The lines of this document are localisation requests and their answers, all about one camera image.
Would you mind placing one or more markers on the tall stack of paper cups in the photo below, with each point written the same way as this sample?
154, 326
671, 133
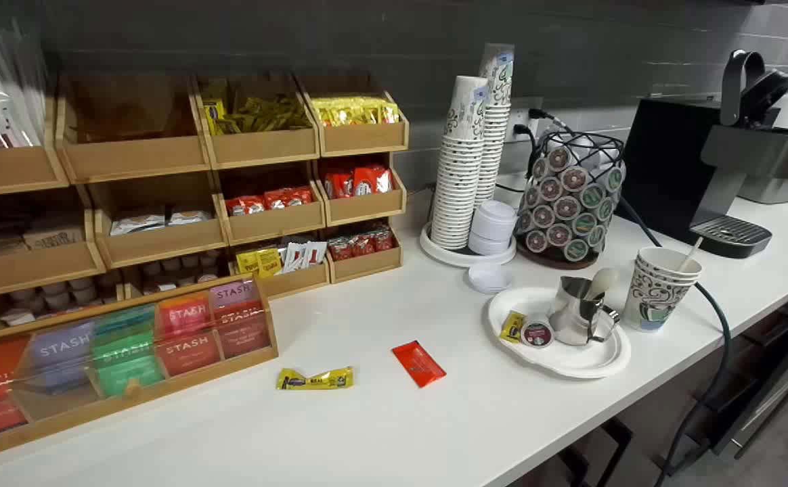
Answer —
499, 71

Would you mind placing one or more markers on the yellow sweetener packet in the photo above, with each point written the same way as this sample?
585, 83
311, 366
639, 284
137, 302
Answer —
325, 380

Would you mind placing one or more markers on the silver milk jug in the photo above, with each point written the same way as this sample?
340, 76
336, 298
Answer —
581, 311

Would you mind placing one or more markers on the yellow packet on plate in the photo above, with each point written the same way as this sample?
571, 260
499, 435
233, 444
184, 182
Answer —
513, 326

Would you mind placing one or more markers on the wooden tea bag box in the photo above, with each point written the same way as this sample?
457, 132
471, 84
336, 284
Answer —
112, 359

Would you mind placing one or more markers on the white paper plate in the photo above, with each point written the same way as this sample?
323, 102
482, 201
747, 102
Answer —
585, 364

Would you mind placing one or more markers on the short stack of paper cups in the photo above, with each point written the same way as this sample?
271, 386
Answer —
457, 164

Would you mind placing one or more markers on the red sauce packet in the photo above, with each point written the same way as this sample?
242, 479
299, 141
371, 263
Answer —
418, 364

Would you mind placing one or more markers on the coffee pod on plate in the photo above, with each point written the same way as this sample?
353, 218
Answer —
537, 333

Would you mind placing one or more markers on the wooden tiered condiment organizer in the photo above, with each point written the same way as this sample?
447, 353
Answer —
132, 168

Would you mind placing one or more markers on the clear straw holder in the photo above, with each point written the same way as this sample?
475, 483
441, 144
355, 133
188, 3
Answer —
21, 91

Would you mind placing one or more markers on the round white cup tray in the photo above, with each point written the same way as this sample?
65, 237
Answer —
457, 257

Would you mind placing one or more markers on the black Keurig coffee machine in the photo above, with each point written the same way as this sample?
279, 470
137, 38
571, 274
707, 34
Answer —
686, 160

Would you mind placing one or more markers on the stack of white cup lids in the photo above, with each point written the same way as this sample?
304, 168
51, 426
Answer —
490, 228

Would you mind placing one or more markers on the wire coffee pod carousel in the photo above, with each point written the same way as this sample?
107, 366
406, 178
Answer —
571, 190

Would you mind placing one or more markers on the patterned paper coffee cup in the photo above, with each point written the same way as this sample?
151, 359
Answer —
659, 282

